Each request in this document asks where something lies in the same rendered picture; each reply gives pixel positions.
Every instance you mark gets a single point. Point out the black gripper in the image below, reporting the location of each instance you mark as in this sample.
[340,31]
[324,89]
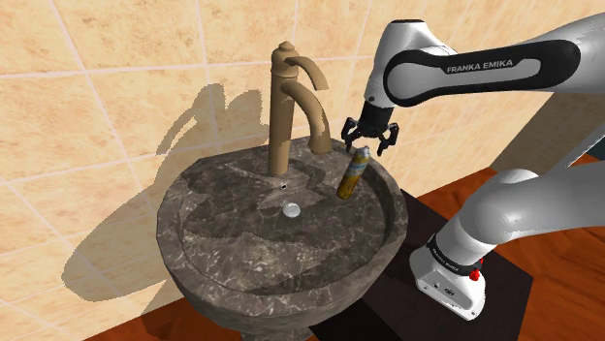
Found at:
[375,120]

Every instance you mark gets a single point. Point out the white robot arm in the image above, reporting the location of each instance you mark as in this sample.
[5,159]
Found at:
[520,207]

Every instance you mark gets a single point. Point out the yellow spray can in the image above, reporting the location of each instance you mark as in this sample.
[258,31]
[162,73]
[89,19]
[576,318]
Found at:
[353,173]

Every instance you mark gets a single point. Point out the tan bronze faucet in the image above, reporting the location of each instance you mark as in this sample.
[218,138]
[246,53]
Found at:
[283,123]

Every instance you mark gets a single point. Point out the dark marble round sink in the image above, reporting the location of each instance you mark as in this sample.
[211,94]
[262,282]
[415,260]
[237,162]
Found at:
[245,255]

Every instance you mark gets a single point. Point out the dark robot stand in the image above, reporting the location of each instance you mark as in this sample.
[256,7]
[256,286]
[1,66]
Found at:
[439,302]

